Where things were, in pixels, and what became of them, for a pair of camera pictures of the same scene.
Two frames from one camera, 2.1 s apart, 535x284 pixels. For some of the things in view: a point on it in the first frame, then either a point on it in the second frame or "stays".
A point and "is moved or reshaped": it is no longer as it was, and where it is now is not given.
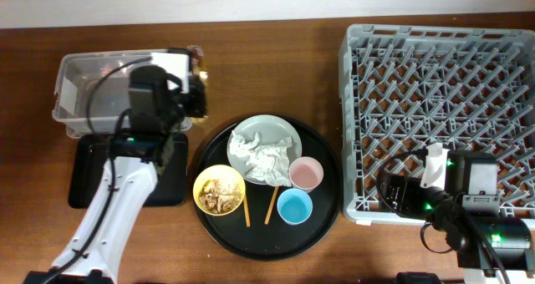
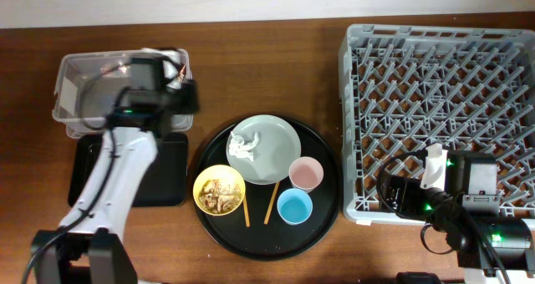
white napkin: [270, 161] is moved or reshaped
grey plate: [270, 129] stays
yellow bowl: [219, 190] stays
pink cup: [306, 173] stays
